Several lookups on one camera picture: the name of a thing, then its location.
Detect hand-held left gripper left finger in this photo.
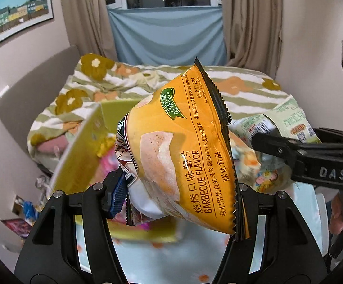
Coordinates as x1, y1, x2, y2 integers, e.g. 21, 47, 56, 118
14, 172, 131, 284

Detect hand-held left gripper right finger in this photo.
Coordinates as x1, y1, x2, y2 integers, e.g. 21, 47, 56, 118
219, 183, 329, 284

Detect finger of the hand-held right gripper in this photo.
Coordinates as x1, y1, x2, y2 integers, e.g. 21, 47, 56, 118
250, 132, 301, 166

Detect pale green snack packet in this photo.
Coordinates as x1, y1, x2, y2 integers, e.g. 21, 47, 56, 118
229, 97, 323, 154

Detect green cardboard box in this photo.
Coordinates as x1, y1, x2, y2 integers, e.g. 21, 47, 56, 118
50, 99, 181, 243

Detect orange chip bag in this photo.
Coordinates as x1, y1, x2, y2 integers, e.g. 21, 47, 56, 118
115, 58, 252, 241

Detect person's right hand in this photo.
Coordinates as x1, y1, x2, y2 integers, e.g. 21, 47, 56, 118
330, 192, 343, 234

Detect striped floral blanket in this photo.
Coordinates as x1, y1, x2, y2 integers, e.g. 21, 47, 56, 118
26, 53, 293, 166

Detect pink pillow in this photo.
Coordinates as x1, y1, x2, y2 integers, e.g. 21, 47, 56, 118
38, 138, 71, 160

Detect red package on floor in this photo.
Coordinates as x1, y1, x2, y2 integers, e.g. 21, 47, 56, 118
0, 217, 33, 239

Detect beige curtain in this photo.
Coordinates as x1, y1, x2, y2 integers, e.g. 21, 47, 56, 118
222, 0, 284, 77
58, 0, 117, 62

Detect grey bed headboard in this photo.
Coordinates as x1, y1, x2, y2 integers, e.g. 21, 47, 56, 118
0, 45, 80, 160

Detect blue cloth under window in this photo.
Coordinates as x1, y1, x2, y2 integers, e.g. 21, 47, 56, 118
107, 4, 228, 67

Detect framed wall picture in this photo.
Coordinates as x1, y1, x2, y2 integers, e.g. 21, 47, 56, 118
0, 0, 54, 49

